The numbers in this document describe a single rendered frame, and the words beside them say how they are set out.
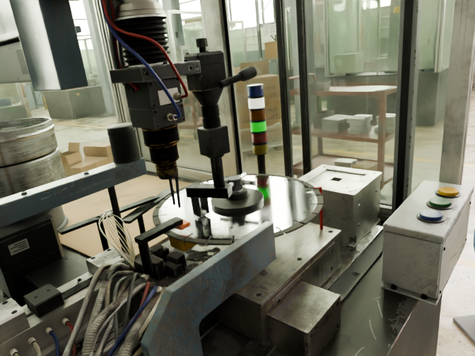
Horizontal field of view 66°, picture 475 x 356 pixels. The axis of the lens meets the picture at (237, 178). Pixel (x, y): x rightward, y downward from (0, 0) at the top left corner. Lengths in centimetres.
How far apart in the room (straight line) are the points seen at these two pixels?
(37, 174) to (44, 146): 9
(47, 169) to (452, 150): 110
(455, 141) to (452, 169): 7
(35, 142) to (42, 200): 46
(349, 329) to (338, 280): 14
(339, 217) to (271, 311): 37
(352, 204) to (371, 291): 21
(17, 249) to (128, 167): 30
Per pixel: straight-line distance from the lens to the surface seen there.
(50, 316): 74
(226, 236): 64
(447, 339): 194
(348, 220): 95
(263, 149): 103
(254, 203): 74
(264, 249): 56
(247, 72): 64
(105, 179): 80
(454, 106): 100
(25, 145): 118
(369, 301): 82
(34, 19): 70
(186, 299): 47
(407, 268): 82
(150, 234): 63
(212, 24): 134
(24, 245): 94
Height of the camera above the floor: 125
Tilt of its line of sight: 19 degrees down
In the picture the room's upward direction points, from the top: 6 degrees counter-clockwise
